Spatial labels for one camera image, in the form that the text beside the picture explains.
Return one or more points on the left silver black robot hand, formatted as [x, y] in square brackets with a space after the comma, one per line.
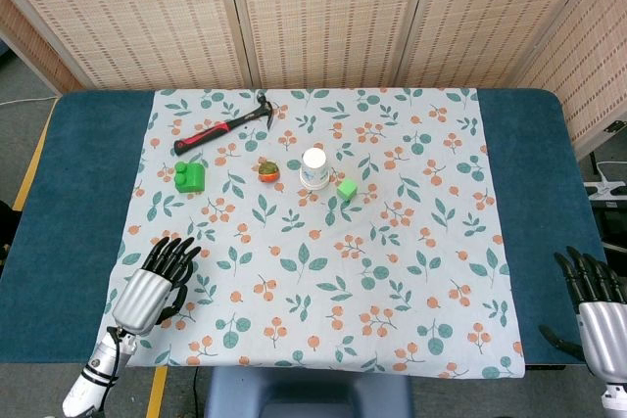
[142, 295]

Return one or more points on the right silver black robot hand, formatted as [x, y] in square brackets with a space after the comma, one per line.
[598, 312]

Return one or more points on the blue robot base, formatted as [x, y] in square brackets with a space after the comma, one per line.
[308, 392]

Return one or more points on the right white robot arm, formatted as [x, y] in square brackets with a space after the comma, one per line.
[615, 399]

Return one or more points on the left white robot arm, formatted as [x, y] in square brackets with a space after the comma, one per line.
[95, 371]

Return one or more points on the green toy building block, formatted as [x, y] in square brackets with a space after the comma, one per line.
[189, 177]

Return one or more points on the floral printed tablecloth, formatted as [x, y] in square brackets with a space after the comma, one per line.
[313, 227]

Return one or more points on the blue padded table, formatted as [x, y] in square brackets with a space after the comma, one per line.
[313, 227]

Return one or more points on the red black claw hammer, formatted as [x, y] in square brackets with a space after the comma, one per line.
[226, 124]

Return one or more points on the white paper cup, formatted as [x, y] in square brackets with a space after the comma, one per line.
[313, 169]

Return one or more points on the small green cube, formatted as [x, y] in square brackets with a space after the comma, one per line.
[347, 189]

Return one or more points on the woven bamboo folding screen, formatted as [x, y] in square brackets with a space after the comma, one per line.
[313, 16]

